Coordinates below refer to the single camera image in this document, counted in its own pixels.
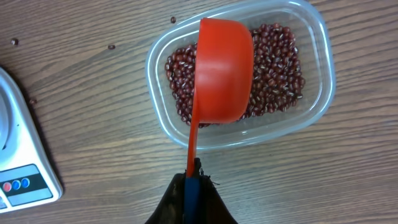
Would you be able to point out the red measuring scoop blue handle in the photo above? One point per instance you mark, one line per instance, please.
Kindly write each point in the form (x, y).
(223, 81)

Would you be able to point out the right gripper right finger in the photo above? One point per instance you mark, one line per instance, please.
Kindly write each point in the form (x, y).
(210, 206)

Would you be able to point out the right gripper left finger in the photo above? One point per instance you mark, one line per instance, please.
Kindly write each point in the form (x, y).
(170, 207)

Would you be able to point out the clear plastic container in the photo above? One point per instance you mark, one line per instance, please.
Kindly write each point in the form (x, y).
(314, 52)

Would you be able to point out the white digital kitchen scale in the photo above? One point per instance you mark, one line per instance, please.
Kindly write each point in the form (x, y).
(27, 178)

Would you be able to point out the red beans in container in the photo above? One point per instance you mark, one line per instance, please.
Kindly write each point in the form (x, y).
(277, 79)

